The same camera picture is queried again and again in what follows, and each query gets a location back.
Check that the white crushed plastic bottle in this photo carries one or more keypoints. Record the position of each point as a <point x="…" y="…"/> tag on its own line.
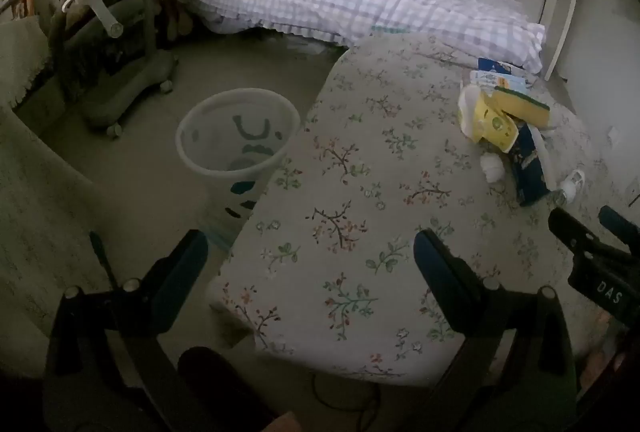
<point x="547" y="157"/>

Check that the person's right hand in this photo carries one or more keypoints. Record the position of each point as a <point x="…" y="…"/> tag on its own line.
<point x="597" y="359"/>

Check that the white plastic trash bin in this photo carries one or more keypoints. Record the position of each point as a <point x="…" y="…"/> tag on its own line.
<point x="220" y="162"/>

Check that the blue white packet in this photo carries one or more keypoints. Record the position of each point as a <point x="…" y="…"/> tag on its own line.
<point x="500" y="72"/>

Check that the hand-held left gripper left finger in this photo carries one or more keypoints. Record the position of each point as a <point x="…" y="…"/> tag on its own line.
<point x="184" y="264"/>

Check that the yellow plastic wrapper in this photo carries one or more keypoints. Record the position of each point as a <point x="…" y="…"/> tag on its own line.
<point x="487" y="119"/>

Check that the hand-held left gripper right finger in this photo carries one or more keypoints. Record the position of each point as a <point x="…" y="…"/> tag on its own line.
<point x="431" y="262"/>

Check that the grey swivel chair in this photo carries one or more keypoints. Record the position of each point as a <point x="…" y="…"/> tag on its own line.
<point x="130" y="77"/>

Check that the dark blue carton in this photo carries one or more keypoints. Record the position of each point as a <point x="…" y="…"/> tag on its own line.
<point x="527" y="167"/>

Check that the floral tablecloth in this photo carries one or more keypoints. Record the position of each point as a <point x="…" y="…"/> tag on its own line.
<point x="350" y="162"/>

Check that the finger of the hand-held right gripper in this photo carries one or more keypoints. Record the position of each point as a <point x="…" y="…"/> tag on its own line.
<point x="622" y="227"/>
<point x="570" y="229"/>

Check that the white crumpled paper ball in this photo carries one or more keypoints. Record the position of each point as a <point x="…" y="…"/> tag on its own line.
<point x="492" y="168"/>

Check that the yellow sponge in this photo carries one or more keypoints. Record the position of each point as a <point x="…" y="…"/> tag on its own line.
<point x="522" y="102"/>

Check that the dark shoe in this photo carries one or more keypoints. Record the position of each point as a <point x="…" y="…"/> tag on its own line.
<point x="215" y="384"/>

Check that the beige fringed blanket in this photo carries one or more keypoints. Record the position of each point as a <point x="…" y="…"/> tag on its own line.
<point x="20" y="57"/>

